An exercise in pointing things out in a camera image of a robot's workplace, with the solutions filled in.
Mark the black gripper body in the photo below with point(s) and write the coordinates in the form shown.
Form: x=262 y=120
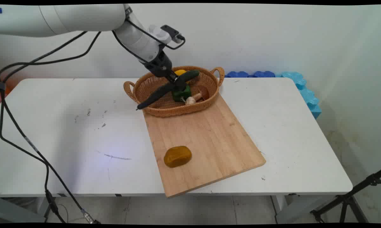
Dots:
x=158 y=65

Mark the brown mushroom with pale stem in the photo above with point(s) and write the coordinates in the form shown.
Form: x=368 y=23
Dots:
x=203 y=92

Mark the green bell pepper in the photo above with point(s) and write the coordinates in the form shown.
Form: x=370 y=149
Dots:
x=183 y=94

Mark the grey table leg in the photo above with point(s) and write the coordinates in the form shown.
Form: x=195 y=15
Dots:
x=16 y=210

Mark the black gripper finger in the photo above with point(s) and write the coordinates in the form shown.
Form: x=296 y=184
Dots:
x=180 y=80
x=170 y=79

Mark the orange object behind table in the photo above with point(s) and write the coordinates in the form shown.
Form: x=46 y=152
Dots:
x=7 y=87

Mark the brown yellow potato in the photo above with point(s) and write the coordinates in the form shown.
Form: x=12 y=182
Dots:
x=177 y=156

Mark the black tripod stand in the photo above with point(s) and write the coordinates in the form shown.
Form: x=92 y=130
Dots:
x=348 y=199

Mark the light blue foam mat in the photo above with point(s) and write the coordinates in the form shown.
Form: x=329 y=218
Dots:
x=307 y=93

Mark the yellow lemon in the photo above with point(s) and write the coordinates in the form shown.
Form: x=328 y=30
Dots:
x=180 y=72

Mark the white table leg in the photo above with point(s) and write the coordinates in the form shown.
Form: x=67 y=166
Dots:
x=288 y=209

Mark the long dark green cucumber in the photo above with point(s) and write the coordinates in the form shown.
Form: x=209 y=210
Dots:
x=158 y=94

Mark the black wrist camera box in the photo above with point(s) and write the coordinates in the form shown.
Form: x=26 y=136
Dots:
x=170 y=32

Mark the white garlic bulb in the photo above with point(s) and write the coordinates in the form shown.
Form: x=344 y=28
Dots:
x=190 y=100

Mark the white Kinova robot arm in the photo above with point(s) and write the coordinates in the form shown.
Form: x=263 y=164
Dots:
x=82 y=17

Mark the wooden cutting board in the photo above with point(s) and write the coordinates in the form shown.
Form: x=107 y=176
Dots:
x=206 y=142

